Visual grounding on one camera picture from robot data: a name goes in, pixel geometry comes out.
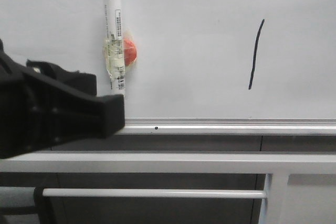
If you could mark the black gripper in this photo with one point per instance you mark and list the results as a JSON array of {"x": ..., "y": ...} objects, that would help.
[{"x": 43, "y": 105}]

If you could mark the white whiteboard marker black tip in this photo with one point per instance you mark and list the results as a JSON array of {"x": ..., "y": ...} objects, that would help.
[{"x": 113, "y": 45}]

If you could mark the red round magnet taped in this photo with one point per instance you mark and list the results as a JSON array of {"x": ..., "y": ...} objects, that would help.
[{"x": 130, "y": 50}]

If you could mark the white whiteboard surface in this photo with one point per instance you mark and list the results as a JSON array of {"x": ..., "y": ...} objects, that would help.
[{"x": 235, "y": 59}]

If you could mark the white round metal bar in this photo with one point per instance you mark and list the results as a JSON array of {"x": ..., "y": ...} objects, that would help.
[{"x": 161, "y": 193}]

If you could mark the aluminium whiteboard tray rail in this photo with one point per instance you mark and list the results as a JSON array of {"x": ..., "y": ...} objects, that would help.
[{"x": 180, "y": 126}]

